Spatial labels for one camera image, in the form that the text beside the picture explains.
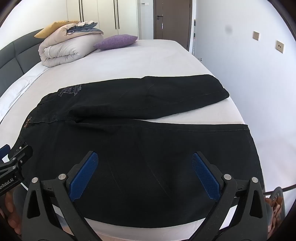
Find folded beige duvet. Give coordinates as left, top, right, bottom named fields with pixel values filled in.
left=38, top=21, right=104, bottom=67

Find yellow pillow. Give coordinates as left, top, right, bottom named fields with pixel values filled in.
left=34, top=20, right=80, bottom=39

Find person's left hand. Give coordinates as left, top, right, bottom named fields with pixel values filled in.
left=0, top=192, right=22, bottom=235

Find purple pillow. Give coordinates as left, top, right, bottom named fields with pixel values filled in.
left=93, top=34, right=138, bottom=51

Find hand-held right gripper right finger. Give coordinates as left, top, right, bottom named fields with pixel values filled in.
left=191, top=151, right=270, bottom=241

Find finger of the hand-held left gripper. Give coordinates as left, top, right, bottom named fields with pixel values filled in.
left=0, top=144, right=11, bottom=164
left=10, top=140, right=33, bottom=167

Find grey padded headboard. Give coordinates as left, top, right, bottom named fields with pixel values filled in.
left=0, top=29, right=45, bottom=81

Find brown patterned object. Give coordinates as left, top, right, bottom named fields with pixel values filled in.
left=265, top=186, right=285, bottom=241

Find black pants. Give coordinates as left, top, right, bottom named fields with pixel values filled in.
left=15, top=74, right=266, bottom=219

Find brown door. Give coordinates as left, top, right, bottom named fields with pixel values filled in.
left=155, top=0, right=193, bottom=50

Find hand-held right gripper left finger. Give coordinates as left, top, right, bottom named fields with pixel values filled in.
left=21, top=151, right=100, bottom=241

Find bed with white sheet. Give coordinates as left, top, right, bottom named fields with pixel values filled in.
left=0, top=39, right=266, bottom=241

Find cream wardrobe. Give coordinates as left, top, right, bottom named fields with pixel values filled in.
left=67, top=0, right=139, bottom=39

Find folded blue grey blanket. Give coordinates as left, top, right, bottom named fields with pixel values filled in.
left=67, top=21, right=104, bottom=35

